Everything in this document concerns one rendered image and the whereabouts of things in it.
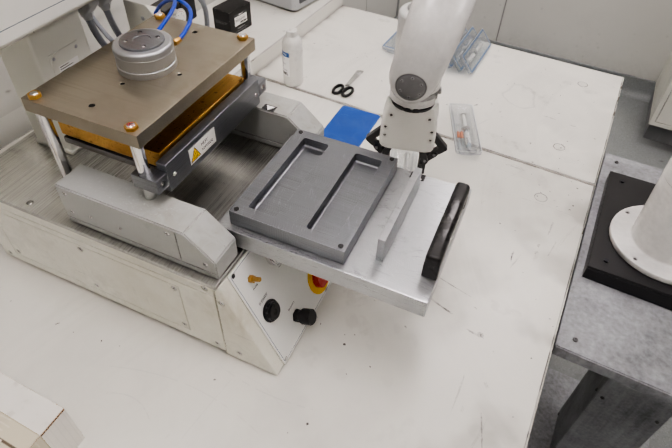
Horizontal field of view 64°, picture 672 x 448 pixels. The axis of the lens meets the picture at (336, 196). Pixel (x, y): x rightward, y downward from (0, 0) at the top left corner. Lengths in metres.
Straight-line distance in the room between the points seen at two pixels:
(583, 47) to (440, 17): 2.39
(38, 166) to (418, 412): 0.69
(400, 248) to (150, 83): 0.39
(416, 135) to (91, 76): 0.53
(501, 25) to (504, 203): 2.12
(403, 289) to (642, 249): 0.54
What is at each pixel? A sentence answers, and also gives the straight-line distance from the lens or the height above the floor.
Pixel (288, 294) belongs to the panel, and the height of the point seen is 0.82.
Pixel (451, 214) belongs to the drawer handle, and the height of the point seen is 1.01.
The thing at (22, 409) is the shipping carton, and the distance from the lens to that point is 0.81.
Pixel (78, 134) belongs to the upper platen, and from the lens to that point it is 0.81.
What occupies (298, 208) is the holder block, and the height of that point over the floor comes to 0.99.
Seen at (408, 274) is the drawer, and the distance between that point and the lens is 0.68.
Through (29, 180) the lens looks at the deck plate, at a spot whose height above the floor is 0.93.
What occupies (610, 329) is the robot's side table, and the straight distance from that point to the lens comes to 1.00.
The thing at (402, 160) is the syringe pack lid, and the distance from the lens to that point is 1.08.
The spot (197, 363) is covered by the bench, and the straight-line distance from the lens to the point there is 0.87.
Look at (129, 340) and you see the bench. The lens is 0.92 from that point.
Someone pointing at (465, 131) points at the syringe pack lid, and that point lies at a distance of 1.26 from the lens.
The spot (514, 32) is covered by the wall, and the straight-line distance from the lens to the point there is 3.17.
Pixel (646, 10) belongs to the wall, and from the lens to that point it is 3.05.
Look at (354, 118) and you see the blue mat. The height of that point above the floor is 0.75.
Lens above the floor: 1.49
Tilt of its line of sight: 44 degrees down
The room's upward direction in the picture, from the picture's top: 2 degrees clockwise
